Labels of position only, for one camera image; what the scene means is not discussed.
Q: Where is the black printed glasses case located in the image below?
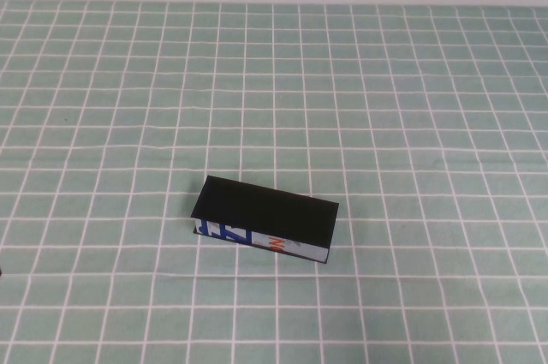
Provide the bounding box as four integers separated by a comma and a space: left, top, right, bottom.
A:
191, 175, 342, 264

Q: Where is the green white checked tablecloth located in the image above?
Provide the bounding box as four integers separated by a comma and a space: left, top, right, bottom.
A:
0, 0, 548, 364

